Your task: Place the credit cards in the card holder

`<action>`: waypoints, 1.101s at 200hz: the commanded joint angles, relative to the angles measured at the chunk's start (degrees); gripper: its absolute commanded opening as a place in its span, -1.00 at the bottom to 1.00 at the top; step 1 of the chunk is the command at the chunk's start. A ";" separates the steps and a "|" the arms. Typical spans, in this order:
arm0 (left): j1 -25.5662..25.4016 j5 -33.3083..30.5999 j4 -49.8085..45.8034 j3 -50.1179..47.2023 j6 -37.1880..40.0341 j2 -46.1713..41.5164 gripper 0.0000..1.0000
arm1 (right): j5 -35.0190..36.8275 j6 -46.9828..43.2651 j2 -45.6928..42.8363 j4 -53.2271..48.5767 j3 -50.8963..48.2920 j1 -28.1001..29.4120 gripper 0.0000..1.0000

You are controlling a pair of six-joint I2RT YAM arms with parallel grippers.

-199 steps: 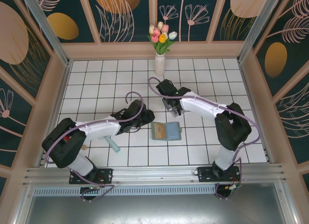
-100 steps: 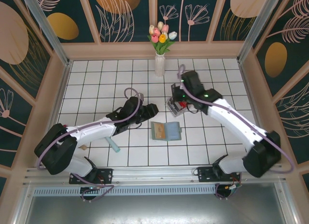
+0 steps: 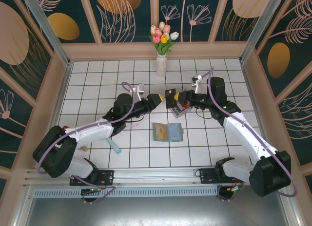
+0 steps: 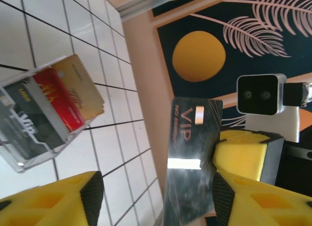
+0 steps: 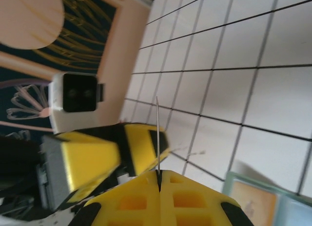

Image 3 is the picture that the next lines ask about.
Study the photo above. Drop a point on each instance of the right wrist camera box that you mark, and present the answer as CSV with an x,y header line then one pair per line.
x,y
195,80

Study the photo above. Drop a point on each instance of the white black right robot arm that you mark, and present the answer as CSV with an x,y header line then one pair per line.
x,y
246,136

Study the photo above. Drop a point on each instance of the teal tube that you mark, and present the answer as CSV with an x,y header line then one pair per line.
x,y
114,146

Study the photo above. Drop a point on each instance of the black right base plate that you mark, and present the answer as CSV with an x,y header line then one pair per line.
x,y
207,176

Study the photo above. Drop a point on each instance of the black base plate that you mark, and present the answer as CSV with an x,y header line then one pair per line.
x,y
107,177
207,176

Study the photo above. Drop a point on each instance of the dark brown credit card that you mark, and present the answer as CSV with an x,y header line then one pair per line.
x,y
169,94

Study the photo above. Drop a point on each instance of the aluminium table edge rail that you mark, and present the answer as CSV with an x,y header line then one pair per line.
x,y
65,84

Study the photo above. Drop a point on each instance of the red credit card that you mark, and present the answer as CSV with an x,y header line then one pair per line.
x,y
185,104

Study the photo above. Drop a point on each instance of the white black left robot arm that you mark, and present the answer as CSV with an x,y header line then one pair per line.
x,y
92,132

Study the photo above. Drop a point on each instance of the aluminium frame post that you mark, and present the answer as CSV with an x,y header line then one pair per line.
x,y
48,31
258,24

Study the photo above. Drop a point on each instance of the green card holder wallet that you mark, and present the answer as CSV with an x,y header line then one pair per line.
x,y
174,133

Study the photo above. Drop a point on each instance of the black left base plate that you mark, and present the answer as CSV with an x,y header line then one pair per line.
x,y
107,177

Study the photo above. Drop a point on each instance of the aluminium front frame rail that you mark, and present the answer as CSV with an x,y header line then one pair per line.
x,y
151,173

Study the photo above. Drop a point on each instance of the artificial tulip bouquet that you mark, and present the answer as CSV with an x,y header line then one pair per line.
x,y
162,38

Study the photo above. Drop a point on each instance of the clear acrylic card box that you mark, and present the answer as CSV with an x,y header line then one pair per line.
x,y
179,112

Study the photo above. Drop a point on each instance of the white ribbed vase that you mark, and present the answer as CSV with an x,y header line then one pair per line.
x,y
161,67

